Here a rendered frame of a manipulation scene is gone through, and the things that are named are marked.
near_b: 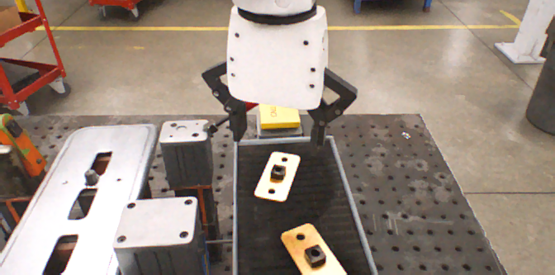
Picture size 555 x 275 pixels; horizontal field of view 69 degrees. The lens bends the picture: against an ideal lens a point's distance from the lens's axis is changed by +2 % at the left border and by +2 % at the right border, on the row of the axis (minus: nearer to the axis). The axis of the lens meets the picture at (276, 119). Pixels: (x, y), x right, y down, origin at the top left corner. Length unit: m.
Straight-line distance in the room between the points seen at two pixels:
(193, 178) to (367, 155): 0.66
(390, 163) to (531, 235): 1.13
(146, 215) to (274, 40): 0.30
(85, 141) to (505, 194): 2.04
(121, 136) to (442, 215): 0.82
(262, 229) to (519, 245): 1.82
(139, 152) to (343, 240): 0.51
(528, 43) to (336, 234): 3.56
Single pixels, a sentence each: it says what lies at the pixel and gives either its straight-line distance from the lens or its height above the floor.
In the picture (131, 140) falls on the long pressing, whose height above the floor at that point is 1.00.
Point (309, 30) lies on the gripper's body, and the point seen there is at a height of 1.37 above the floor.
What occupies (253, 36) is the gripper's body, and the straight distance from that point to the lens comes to 0.38.
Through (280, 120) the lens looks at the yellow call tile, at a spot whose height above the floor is 1.16.
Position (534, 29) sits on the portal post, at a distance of 3.88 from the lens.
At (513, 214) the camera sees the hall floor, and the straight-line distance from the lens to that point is 2.32.
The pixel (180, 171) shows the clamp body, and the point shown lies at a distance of 0.79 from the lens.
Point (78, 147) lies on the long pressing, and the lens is 0.89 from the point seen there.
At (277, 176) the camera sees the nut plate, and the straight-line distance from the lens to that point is 0.49.
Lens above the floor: 1.51
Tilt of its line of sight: 35 degrees down
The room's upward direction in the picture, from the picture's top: straight up
